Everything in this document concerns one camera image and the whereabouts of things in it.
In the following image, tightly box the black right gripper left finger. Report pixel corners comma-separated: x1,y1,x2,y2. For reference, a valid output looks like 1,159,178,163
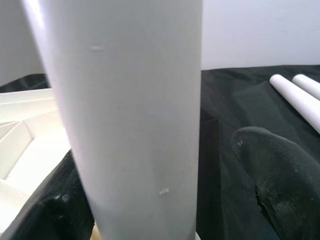
7,149,100,240

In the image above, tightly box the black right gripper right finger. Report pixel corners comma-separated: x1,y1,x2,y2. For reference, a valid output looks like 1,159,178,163
231,125,320,240

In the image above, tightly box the white plastic table leg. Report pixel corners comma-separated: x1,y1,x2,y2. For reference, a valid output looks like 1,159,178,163
291,74,320,101
269,74,320,136
21,0,203,240

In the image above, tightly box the white plastic table top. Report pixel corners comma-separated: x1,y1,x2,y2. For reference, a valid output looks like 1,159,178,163
0,87,75,211

